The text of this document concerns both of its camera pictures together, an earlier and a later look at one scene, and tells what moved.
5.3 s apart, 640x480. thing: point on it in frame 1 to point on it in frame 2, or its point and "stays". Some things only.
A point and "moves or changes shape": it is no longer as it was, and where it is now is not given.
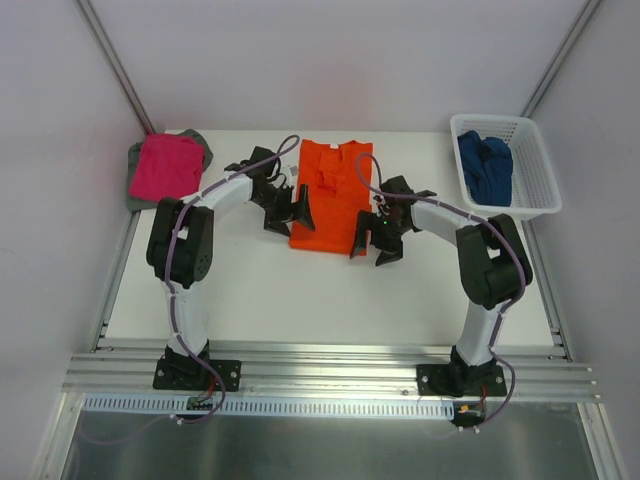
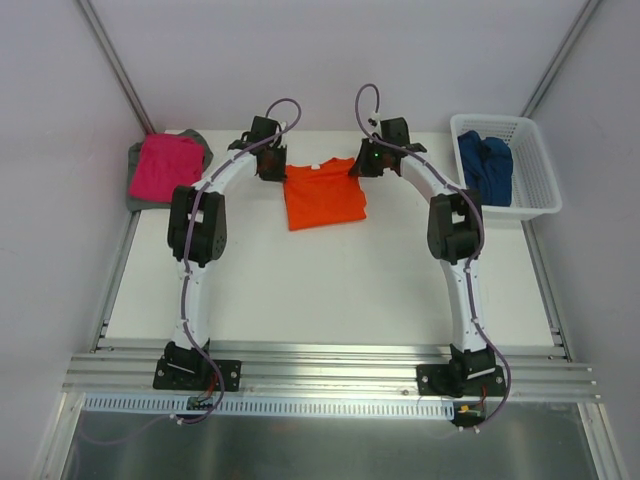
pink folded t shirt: (166, 166) stays
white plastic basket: (534, 191) stays
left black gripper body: (282, 211) to (273, 163)
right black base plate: (461, 380) stays
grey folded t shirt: (138, 204) stays
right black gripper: (379, 236) to (370, 163)
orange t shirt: (338, 179) moves or changes shape
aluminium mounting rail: (308, 374) stays
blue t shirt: (488, 166) stays
